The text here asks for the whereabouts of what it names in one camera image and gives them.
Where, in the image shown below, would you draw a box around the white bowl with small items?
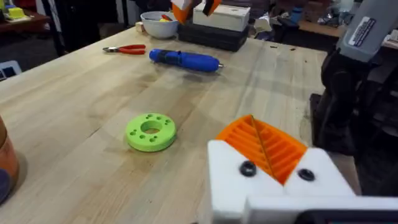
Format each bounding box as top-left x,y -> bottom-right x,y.
140,11 -> 180,40

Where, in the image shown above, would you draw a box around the green disc with holes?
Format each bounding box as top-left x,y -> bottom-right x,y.
125,112 -> 177,153

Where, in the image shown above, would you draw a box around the blue electric screwdriver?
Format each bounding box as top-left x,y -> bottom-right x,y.
148,48 -> 225,73

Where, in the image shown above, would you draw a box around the finger of the white orange right gripper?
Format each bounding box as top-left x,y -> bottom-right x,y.
201,0 -> 223,17
170,0 -> 195,25

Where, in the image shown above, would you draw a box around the red handled pliers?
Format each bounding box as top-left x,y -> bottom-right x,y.
102,44 -> 147,56

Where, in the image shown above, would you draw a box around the brown tub with toys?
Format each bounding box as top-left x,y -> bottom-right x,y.
0,114 -> 20,205

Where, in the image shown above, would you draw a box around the white orange left gripper right finger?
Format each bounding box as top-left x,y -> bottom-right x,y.
251,114 -> 356,197

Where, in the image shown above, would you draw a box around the yellow toy block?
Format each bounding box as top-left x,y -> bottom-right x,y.
7,7 -> 26,20

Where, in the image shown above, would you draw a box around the black flat box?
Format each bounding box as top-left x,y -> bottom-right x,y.
177,23 -> 249,53

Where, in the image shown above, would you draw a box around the white orange left gripper left finger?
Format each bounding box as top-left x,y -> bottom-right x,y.
201,114 -> 284,224

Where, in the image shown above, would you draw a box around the white flat box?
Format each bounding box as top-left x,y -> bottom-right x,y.
192,2 -> 251,32

